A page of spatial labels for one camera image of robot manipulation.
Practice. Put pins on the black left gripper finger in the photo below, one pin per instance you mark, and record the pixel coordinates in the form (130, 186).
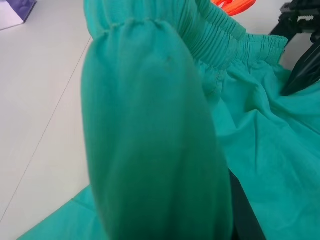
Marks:
(246, 220)

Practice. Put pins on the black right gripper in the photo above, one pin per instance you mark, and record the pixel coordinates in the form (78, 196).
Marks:
(300, 10)

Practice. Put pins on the purple and white tissue pack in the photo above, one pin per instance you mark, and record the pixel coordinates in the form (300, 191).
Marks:
(15, 12)

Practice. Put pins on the green shorts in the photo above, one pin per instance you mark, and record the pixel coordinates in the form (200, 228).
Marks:
(155, 150)

